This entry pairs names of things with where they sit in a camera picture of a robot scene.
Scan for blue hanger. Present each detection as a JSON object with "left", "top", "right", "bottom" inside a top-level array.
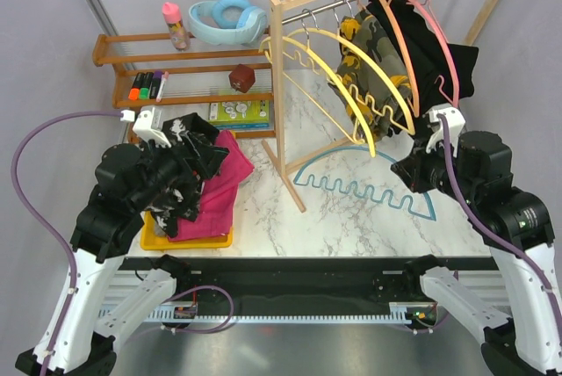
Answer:
[{"left": 292, "top": 146, "right": 437, "bottom": 221}]

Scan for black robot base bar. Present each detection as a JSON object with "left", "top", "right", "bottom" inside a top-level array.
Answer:
[{"left": 118, "top": 255, "right": 497, "bottom": 318}]

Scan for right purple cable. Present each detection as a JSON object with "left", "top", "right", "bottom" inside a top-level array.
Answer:
[{"left": 438, "top": 114, "right": 562, "bottom": 320}]

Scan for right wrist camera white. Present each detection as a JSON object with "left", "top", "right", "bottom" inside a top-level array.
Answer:
[{"left": 425, "top": 104, "right": 465, "bottom": 156}]

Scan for green highlighter marker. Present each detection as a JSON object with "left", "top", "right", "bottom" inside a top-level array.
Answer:
[{"left": 138, "top": 72, "right": 154, "bottom": 99}]

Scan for green card box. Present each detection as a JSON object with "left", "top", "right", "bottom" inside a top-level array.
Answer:
[{"left": 207, "top": 100, "right": 270, "bottom": 130}]

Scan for purple highlighter marker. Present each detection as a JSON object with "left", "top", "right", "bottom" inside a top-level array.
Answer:
[{"left": 148, "top": 70, "right": 163, "bottom": 99}]

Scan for orange hanger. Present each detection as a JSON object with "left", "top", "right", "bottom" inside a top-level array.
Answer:
[{"left": 378, "top": 0, "right": 420, "bottom": 118}]

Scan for brown cube box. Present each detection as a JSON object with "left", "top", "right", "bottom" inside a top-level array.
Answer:
[{"left": 228, "top": 64, "right": 256, "bottom": 93}]

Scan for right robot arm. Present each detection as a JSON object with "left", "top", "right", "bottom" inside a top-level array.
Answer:
[{"left": 391, "top": 131, "right": 561, "bottom": 375}]

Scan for black white patterned trousers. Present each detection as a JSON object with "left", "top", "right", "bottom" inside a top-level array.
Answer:
[{"left": 148, "top": 112, "right": 229, "bottom": 239}]

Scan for pink water bottle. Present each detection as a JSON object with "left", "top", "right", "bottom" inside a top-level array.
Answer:
[{"left": 162, "top": 2, "right": 190, "bottom": 51}]

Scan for wooden shelf rack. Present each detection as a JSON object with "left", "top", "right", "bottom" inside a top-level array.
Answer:
[{"left": 92, "top": 33, "right": 274, "bottom": 110}]

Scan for white cable duct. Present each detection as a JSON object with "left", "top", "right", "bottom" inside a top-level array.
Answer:
[{"left": 98, "top": 303, "right": 418, "bottom": 325}]

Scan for yellow plastic tray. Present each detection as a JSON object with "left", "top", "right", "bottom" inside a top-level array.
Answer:
[{"left": 140, "top": 213, "right": 234, "bottom": 251}]

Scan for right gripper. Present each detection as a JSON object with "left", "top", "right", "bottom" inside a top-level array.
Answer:
[{"left": 393, "top": 132, "right": 479, "bottom": 205}]

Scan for white pink pen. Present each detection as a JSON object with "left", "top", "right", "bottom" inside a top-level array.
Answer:
[{"left": 155, "top": 71, "right": 169, "bottom": 103}]

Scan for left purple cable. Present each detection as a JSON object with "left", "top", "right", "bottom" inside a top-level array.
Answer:
[{"left": 11, "top": 112, "right": 124, "bottom": 368}]

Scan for orange highlighter marker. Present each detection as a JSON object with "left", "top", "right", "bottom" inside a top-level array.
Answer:
[{"left": 128, "top": 72, "right": 145, "bottom": 100}]

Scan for camouflage yellow trousers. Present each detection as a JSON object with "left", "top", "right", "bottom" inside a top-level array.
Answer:
[{"left": 328, "top": 9, "right": 416, "bottom": 140}]

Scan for purple cable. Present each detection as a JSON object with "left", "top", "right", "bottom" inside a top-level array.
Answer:
[
  {"left": 11, "top": 112, "right": 124, "bottom": 368},
  {"left": 438, "top": 114, "right": 562, "bottom": 320}
]

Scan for pink trousers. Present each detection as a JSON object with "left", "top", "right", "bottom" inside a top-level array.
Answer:
[{"left": 168, "top": 130, "right": 255, "bottom": 242}]

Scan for wooden clothes rack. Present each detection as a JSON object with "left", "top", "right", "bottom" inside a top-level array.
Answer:
[{"left": 260, "top": 0, "right": 500, "bottom": 213}]

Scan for pink hanger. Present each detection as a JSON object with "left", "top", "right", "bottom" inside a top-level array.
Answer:
[{"left": 406, "top": 0, "right": 460, "bottom": 108}]

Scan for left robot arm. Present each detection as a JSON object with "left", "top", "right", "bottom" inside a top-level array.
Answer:
[{"left": 15, "top": 142, "right": 194, "bottom": 375}]

